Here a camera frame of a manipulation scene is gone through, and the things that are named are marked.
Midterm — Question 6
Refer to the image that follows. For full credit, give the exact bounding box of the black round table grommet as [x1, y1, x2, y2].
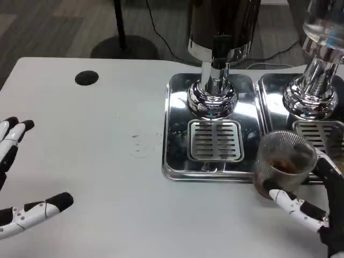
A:
[74, 70, 99, 86]

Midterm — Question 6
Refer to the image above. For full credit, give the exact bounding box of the steel drip tray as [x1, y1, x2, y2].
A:
[257, 72, 344, 185]
[162, 72, 266, 183]

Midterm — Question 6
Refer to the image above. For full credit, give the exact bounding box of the clear tank drink dispenser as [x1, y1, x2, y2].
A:
[283, 0, 344, 120]

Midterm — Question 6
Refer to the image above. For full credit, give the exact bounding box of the thin black floor cable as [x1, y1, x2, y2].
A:
[146, 0, 187, 59]

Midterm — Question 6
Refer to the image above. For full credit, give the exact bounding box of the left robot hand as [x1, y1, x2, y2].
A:
[0, 117, 74, 240]

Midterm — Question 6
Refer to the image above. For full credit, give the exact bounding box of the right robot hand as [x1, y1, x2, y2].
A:
[268, 147, 344, 258]

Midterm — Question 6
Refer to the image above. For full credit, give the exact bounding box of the dark tank drink dispenser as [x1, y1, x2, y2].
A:
[187, 0, 262, 119]

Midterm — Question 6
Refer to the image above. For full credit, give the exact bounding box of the white floor cable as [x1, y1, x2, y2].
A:
[246, 62, 306, 69]

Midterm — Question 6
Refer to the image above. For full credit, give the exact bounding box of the slotted steel drip grid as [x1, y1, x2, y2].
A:
[292, 120, 344, 160]
[187, 119, 245, 162]

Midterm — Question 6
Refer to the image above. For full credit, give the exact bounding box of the black tap of dark dispenser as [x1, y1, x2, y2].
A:
[212, 34, 232, 69]

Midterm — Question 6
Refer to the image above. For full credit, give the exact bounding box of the clear ribbed glass cup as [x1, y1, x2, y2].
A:
[254, 131, 318, 201]

